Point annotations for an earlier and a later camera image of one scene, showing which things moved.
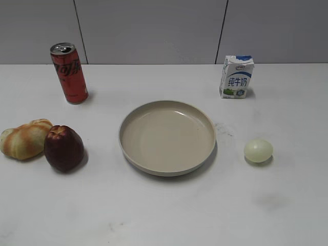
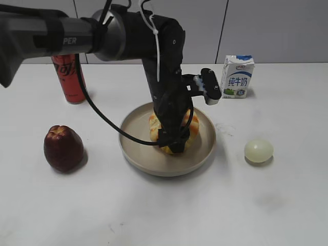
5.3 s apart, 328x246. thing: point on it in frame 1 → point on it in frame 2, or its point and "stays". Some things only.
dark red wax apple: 64,148 stays
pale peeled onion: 258,150 stays
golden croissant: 25,141 → 155,124
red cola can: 70,73 stays
